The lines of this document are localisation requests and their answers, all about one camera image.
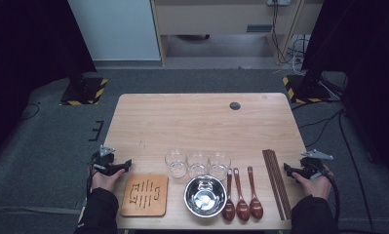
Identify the bundle of brown chopsticks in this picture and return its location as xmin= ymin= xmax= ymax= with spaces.
xmin=261 ymin=148 xmax=293 ymax=221

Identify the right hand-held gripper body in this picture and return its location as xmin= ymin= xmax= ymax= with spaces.
xmin=299 ymin=148 xmax=334 ymax=180

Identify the shiny steel bowl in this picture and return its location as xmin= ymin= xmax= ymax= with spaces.
xmin=183 ymin=175 xmax=228 ymax=218

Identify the dark red wooden spoon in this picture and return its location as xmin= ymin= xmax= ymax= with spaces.
xmin=221 ymin=168 xmax=236 ymax=223
xmin=232 ymin=167 xmax=252 ymax=222
xmin=247 ymin=166 xmax=264 ymax=220

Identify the hanging black cable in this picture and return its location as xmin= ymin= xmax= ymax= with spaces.
xmin=271 ymin=3 xmax=292 ymax=65

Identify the carved wooden coaster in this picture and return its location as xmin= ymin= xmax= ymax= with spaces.
xmin=120 ymin=173 xmax=170 ymax=217

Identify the tangle of cables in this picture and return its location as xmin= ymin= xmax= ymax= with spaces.
xmin=288 ymin=34 xmax=312 ymax=76

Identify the right hand-held gripper cable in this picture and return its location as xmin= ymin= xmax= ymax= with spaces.
xmin=322 ymin=169 xmax=342 ymax=228

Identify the hand-held gripper cable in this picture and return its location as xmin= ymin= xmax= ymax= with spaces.
xmin=85 ymin=152 xmax=100 ymax=199
xmin=322 ymin=169 xmax=342 ymax=228

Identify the person's right hand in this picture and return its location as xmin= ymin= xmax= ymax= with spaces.
xmin=292 ymin=164 xmax=334 ymax=201

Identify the clear drinking glass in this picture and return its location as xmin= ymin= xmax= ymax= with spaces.
xmin=209 ymin=150 xmax=232 ymax=182
xmin=164 ymin=148 xmax=188 ymax=179
xmin=186 ymin=150 xmax=211 ymax=180

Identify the striped black stand base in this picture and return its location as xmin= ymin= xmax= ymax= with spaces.
xmin=282 ymin=72 xmax=333 ymax=105
xmin=59 ymin=72 xmax=109 ymax=106

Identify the black curtain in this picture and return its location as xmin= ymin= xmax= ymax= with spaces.
xmin=0 ymin=0 xmax=97 ymax=165
xmin=300 ymin=0 xmax=389 ymax=184

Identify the white cabinet panel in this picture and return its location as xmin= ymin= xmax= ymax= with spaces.
xmin=67 ymin=0 xmax=161 ymax=61

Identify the thin black floor cable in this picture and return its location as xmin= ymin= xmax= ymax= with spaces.
xmin=298 ymin=110 xmax=344 ymax=130
xmin=18 ymin=101 xmax=41 ymax=122

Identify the left hand-held gripper cable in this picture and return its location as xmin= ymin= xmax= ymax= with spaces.
xmin=85 ymin=152 xmax=100 ymax=199

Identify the thick black floor cable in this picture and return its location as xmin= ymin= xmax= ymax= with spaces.
xmin=337 ymin=108 xmax=376 ymax=234

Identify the black floor tape mark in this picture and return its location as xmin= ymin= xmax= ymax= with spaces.
xmin=88 ymin=120 xmax=105 ymax=142

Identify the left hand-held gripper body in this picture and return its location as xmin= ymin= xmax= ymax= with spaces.
xmin=90 ymin=144 xmax=116 ymax=170

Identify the person's left hand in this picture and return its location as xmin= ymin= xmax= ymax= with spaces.
xmin=90 ymin=167 xmax=127 ymax=193

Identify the beige wooden desk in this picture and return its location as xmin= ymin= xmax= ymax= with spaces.
xmin=150 ymin=0 xmax=325 ymax=66

